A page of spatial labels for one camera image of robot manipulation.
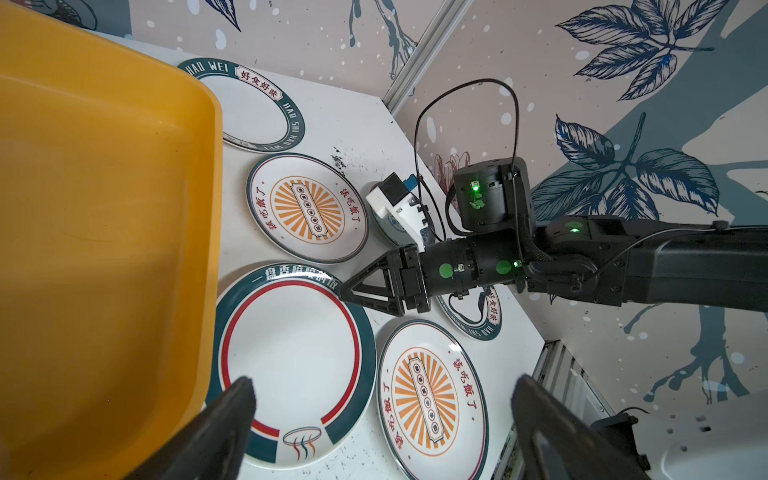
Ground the blue floral green plate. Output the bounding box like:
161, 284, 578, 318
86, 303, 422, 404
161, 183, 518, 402
371, 207, 424, 248

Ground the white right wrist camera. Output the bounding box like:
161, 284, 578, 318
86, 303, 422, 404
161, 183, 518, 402
365, 172, 435, 252

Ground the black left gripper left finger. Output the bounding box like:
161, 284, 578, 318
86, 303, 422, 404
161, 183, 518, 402
126, 376, 256, 479

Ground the yellow plastic bin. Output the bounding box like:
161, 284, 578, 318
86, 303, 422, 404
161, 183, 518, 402
1, 1, 222, 479

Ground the orange sunburst plate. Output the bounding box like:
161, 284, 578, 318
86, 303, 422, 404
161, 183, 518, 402
246, 153, 369, 264
377, 319, 489, 479

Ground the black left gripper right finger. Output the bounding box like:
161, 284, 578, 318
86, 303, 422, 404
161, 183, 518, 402
511, 375, 648, 479

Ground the green rim plate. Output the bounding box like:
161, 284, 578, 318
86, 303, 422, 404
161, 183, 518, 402
177, 57, 306, 153
435, 286, 502, 341

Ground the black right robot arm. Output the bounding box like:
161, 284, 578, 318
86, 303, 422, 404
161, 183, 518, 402
339, 121, 767, 316

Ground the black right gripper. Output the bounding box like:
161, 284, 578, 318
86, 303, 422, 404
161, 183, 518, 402
339, 230, 526, 317

